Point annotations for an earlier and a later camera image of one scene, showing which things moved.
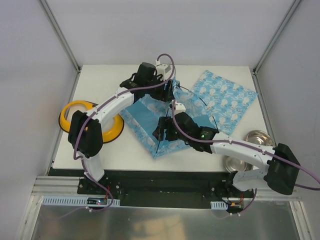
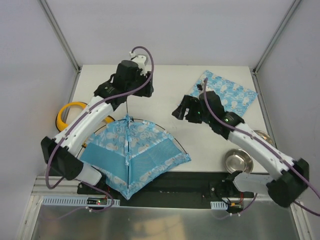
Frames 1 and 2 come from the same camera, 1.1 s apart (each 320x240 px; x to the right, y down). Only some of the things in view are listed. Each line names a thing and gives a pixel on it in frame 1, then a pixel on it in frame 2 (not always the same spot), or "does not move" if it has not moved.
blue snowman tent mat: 227,100 does not move
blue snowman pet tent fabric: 143,115 -> 129,151
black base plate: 159,189 does not move
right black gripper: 163,129 -> 194,110
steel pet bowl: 233,165 does not move
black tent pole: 156,151 -> 127,152
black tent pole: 213,118 -> 124,119
